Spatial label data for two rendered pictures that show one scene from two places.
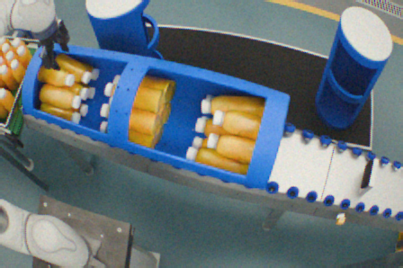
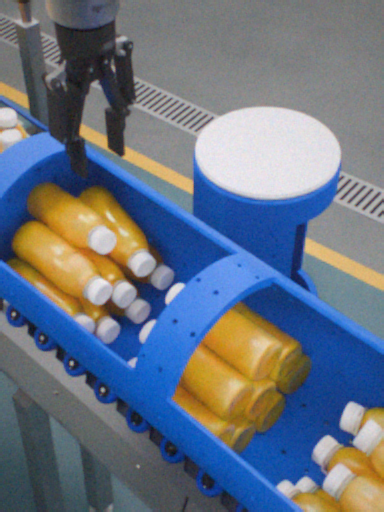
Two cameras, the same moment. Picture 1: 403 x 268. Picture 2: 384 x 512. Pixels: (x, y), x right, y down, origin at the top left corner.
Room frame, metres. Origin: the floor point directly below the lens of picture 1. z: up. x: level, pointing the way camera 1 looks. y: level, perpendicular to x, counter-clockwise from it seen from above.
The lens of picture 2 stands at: (-0.16, -0.07, 2.08)
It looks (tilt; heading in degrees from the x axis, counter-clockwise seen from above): 45 degrees down; 21
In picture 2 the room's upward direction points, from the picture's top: straight up
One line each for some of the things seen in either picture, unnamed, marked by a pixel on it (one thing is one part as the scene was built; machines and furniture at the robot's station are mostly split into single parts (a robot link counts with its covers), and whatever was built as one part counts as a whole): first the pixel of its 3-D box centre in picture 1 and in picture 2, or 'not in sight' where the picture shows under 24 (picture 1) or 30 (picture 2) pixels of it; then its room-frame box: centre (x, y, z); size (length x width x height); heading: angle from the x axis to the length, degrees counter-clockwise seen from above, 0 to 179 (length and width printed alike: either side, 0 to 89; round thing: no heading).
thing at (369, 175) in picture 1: (366, 177); not in sight; (0.28, -0.57, 1.00); 0.10 x 0.04 x 0.15; 157
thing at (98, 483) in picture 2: not in sight; (92, 440); (0.84, 0.57, 0.31); 0.06 x 0.06 x 0.63; 67
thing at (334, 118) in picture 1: (351, 74); not in sight; (0.87, -0.75, 0.59); 0.28 x 0.28 x 0.88
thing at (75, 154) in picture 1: (75, 154); (45, 479); (0.71, 0.62, 0.31); 0.06 x 0.06 x 0.63; 67
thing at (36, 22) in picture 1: (32, 7); not in sight; (0.71, 0.42, 1.66); 0.13 x 0.11 x 0.16; 77
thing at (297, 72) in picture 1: (257, 84); not in sight; (1.05, -0.31, 0.07); 1.50 x 0.52 x 0.15; 73
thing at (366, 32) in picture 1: (367, 32); not in sight; (0.87, -0.75, 1.03); 0.28 x 0.28 x 0.01
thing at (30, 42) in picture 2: not in sight; (57, 216); (1.29, 0.86, 0.55); 0.04 x 0.04 x 1.10; 67
